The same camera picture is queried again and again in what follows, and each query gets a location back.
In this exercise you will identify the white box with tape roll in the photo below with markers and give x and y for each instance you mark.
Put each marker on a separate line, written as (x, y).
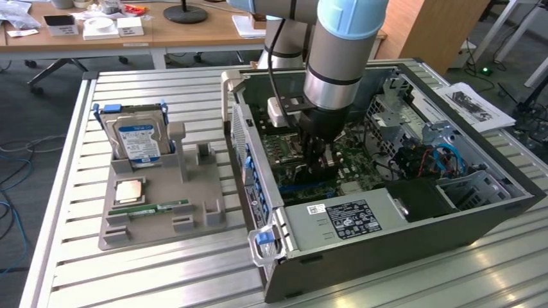
(101, 29)

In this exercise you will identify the white table frame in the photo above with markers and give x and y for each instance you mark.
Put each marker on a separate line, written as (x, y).
(493, 33)

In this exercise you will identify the silver drive cage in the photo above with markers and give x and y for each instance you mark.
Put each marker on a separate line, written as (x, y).
(411, 128)

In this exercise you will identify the grey printed parts rack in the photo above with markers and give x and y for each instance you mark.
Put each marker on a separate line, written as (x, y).
(167, 192)

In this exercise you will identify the brown cardboard box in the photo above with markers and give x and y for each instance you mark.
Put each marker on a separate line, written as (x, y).
(258, 23)

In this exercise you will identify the red packet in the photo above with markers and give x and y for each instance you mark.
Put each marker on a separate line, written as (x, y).
(137, 9)

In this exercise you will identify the clear plastic bag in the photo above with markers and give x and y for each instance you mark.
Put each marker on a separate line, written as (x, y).
(18, 14)

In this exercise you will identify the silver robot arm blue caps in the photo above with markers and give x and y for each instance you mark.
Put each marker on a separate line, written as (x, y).
(338, 57)

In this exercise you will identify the white box black insert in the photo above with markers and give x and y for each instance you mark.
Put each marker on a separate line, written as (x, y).
(61, 27)

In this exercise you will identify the Nvidia graphics card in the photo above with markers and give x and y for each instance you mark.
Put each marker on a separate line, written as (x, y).
(315, 176)

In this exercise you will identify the white paper stack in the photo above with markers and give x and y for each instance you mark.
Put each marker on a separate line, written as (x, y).
(246, 27)

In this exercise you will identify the small white box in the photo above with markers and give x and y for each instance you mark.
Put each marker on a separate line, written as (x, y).
(130, 27)

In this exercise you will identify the grey mug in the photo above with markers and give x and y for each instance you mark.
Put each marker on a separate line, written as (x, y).
(63, 4)

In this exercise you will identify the green motherboard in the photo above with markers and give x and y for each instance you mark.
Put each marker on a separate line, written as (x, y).
(365, 167)

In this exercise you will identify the black lamp base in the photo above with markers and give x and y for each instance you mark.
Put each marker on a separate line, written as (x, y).
(185, 15)

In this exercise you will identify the hard disk in blue carrier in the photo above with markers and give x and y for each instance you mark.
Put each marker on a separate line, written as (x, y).
(135, 141)

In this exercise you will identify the printed paper stack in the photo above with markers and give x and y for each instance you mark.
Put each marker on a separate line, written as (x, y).
(471, 106)

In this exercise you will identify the wooden desk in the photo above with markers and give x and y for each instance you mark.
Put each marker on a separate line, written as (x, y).
(193, 32)

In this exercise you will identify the power strip green light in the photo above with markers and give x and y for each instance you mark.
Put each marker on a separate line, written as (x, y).
(485, 70)

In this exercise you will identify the silver disk bay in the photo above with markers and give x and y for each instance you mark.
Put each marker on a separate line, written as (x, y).
(475, 192)

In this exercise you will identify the white label card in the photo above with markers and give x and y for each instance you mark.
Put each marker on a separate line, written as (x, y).
(22, 32)

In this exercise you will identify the copper-toned CPU chip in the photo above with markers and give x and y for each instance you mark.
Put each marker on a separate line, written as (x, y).
(127, 192)

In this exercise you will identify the wooden cabinet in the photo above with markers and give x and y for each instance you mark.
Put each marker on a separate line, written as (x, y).
(454, 29)

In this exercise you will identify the black open PC case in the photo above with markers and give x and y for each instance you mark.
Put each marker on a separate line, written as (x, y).
(386, 256)

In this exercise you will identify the black chair base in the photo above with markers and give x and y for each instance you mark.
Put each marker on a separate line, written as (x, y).
(65, 64)

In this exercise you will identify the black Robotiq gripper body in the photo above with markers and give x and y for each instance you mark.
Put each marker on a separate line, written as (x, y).
(322, 123)

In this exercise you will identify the grey power supply unit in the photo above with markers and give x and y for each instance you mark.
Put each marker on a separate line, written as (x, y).
(309, 234)

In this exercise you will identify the blue expansion slot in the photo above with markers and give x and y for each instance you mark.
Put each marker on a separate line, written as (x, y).
(289, 187)

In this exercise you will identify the CPU socket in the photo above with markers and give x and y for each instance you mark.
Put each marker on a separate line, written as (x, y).
(295, 144)

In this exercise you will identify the white switch box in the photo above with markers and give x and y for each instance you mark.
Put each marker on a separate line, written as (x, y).
(463, 57)

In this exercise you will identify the black air duct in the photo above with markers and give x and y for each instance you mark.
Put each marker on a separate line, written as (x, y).
(419, 199)

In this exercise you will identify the green RAM stick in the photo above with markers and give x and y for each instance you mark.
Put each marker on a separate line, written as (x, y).
(146, 208)

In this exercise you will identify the white camera box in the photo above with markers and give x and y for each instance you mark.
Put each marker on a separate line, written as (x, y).
(277, 112)

